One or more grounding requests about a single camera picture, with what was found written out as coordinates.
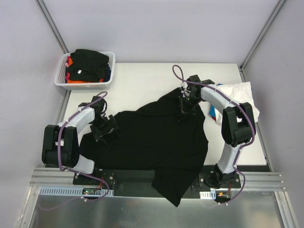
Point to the right aluminium frame post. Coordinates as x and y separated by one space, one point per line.
265 28

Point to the dark blue t shirt in basket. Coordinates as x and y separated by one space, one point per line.
107 74

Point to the pink t shirt in basket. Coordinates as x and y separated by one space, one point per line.
67 64

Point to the right white cable duct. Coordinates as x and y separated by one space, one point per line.
207 195

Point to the white t shirt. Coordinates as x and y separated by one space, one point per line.
241 92

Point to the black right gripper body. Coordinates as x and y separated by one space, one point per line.
186 109

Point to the black t shirt in basket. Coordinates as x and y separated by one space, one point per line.
90 54

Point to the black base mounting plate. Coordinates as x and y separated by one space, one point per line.
138 183

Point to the aluminium frame post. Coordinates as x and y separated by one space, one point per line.
42 6
265 28

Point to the white cable duct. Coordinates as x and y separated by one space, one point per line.
75 191
207 195

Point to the black t shirt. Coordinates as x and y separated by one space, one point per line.
90 54
155 138

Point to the orange t shirt in basket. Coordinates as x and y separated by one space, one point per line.
84 71

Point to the white plastic laundry basket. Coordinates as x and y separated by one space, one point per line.
60 75

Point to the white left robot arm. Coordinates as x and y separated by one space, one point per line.
60 143

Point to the left aluminium frame post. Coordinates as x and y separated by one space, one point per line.
42 6

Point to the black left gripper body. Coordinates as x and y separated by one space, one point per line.
104 128

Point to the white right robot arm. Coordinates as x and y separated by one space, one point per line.
237 128

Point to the aluminium front rail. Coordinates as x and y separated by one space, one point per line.
255 181

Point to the left white cable duct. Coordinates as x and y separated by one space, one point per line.
75 191

